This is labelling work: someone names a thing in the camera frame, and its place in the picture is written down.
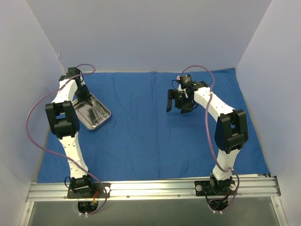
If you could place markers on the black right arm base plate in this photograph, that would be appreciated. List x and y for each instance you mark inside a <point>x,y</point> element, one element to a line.
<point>214,188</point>

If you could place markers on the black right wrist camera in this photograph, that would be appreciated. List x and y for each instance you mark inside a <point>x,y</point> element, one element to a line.
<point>185,81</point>

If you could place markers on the stainless steel instrument tray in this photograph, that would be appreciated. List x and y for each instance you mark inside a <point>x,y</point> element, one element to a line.
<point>91,113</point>

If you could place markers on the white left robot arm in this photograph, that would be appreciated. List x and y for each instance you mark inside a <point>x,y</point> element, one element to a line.
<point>64,123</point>

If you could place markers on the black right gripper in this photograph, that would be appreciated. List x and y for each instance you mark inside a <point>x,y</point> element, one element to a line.
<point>178,101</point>

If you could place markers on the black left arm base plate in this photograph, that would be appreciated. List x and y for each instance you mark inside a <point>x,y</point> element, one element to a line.
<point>97,191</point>

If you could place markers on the steel surgical forceps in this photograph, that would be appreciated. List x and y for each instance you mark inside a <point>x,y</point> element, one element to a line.
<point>97,110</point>

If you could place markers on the aluminium front frame rail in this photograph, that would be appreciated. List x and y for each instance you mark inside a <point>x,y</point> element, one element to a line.
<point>183,188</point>

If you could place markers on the blue surgical drape cloth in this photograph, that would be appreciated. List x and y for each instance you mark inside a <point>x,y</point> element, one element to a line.
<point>141,141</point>

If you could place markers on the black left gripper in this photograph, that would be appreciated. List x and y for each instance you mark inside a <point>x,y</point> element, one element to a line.
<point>83,95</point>

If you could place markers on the steel hemostat clamp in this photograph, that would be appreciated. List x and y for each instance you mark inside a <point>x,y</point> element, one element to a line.
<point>102,111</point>

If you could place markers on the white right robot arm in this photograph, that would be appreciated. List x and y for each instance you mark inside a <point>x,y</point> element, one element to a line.
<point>231,132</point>

